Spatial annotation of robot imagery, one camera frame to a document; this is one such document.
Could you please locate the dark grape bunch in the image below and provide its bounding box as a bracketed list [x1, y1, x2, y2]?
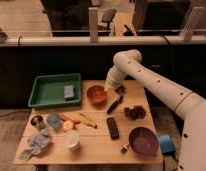
[124, 105, 146, 120]

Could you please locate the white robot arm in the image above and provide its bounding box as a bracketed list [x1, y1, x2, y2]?
[105, 49, 206, 171]

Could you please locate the red bowl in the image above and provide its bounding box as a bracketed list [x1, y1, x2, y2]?
[86, 85, 107, 105]

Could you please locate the purple bowl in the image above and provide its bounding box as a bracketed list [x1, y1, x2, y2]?
[129, 127, 159, 157]

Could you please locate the blue sponge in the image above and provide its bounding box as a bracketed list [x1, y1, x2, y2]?
[64, 85, 75, 100]

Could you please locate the black remote control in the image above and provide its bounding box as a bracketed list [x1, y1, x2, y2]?
[107, 118, 119, 140]

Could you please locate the orange carrot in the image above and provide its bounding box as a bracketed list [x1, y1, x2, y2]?
[60, 114, 81, 124]

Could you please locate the yellow apple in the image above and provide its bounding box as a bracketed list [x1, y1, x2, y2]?
[62, 120, 75, 132]

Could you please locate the green plastic tray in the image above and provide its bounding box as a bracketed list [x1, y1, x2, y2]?
[28, 73, 82, 109]

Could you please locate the white cup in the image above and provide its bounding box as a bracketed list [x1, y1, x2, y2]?
[64, 130, 80, 151]

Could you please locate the blue plastic cup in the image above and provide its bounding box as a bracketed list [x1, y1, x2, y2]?
[47, 113, 61, 129]

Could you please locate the black office chair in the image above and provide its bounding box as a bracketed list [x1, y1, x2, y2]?
[98, 9, 116, 36]

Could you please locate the small metal cup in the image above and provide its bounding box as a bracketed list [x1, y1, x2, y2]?
[30, 115, 45, 130]

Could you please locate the crumpled blue cloth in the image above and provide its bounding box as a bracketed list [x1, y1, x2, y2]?
[19, 129, 52, 160]

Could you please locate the black handled kitchen tool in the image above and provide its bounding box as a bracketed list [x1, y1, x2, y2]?
[107, 86, 125, 114]

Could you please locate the white horizontal rail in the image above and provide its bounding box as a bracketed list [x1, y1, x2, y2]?
[0, 35, 206, 47]

